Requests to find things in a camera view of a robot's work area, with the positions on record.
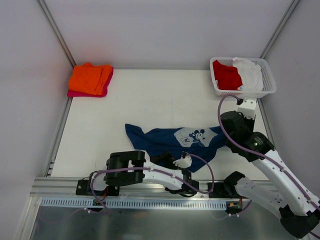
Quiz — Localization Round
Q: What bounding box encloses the blue t shirt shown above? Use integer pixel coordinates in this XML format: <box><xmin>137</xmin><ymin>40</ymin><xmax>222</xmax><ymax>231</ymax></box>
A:
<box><xmin>125</xmin><ymin>123</ymin><xmax>226</xmax><ymax>163</ymax></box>

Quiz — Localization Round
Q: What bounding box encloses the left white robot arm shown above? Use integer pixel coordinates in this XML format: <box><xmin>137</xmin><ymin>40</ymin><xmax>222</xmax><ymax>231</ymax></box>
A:
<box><xmin>76</xmin><ymin>150</ymin><xmax>200</xmax><ymax>198</ymax></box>

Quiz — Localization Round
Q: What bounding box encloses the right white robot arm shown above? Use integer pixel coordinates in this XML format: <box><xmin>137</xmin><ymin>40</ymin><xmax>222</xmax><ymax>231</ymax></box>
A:
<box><xmin>219</xmin><ymin>110</ymin><xmax>320</xmax><ymax>239</ymax></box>

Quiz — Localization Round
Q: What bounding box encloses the red t shirt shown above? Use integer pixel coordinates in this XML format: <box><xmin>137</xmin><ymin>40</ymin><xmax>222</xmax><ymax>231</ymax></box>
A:
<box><xmin>212</xmin><ymin>60</ymin><xmax>243</xmax><ymax>91</ymax></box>

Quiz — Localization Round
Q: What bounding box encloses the white plastic basket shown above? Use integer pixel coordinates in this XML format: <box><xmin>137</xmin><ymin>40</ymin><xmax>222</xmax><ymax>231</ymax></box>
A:
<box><xmin>210</xmin><ymin>57</ymin><xmax>277</xmax><ymax>99</ymax></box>

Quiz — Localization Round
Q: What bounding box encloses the white t shirt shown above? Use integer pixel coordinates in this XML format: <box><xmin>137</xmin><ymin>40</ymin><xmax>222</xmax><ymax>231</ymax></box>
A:
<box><xmin>232</xmin><ymin>57</ymin><xmax>264</xmax><ymax>92</ymax></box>

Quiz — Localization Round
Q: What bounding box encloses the orange folded t shirt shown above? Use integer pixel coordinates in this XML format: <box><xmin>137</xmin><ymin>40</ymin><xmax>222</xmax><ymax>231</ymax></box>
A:
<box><xmin>68</xmin><ymin>62</ymin><xmax>112</xmax><ymax>95</ymax></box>

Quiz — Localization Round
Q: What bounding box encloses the pink folded t shirt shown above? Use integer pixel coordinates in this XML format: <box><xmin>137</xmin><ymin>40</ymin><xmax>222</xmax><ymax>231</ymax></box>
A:
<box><xmin>66</xmin><ymin>66</ymin><xmax>115</xmax><ymax>98</ymax></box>

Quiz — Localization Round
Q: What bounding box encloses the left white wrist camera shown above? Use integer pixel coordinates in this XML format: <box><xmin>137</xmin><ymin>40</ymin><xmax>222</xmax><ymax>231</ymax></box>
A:
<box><xmin>173</xmin><ymin>152</ymin><xmax>192</xmax><ymax>169</ymax></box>

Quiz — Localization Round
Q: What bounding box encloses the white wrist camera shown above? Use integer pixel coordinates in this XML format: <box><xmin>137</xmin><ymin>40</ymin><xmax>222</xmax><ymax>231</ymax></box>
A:
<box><xmin>237</xmin><ymin>97</ymin><xmax>257</xmax><ymax>121</ymax></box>
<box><xmin>173</xmin><ymin>152</ymin><xmax>192</xmax><ymax>169</ymax></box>

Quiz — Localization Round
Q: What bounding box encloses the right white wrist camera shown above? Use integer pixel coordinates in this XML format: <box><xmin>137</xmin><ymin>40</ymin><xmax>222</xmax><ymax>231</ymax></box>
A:
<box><xmin>237</xmin><ymin>97</ymin><xmax>257</xmax><ymax>121</ymax></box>

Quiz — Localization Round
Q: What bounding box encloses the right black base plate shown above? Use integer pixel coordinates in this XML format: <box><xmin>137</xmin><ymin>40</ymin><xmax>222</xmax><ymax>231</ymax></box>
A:
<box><xmin>206</xmin><ymin>182</ymin><xmax>248</xmax><ymax>199</ymax></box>

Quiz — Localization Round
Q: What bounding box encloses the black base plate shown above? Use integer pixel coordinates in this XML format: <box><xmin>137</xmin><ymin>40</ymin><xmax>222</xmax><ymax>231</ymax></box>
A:
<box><xmin>206</xmin><ymin>182</ymin><xmax>248</xmax><ymax>199</ymax></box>
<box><xmin>75</xmin><ymin>179</ymin><xmax>120</xmax><ymax>197</ymax></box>

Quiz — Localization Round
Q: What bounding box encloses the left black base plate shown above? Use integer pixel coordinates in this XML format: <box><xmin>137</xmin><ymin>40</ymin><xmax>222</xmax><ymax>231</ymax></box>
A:
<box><xmin>75</xmin><ymin>179</ymin><xmax>120</xmax><ymax>197</ymax></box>

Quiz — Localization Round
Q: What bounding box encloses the aluminium mounting rail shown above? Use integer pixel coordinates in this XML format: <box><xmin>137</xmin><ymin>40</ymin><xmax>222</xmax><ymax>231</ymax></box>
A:
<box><xmin>29</xmin><ymin>176</ymin><xmax>276</xmax><ymax>201</ymax></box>

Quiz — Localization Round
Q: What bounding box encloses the white slotted cable duct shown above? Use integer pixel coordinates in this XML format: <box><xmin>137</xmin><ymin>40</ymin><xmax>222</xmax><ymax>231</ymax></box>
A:
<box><xmin>40</xmin><ymin>197</ymin><xmax>227</xmax><ymax>211</ymax></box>

